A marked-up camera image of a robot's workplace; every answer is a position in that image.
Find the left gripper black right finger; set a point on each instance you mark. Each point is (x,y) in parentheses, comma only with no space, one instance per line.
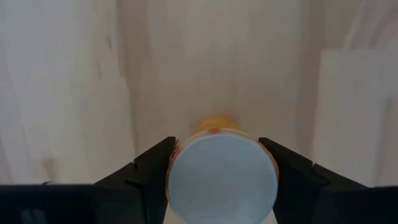
(295,177)

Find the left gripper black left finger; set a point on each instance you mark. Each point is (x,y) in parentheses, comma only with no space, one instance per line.
(152,174)

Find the orange pill bottle white cap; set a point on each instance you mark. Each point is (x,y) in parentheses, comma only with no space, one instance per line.
(222,180)

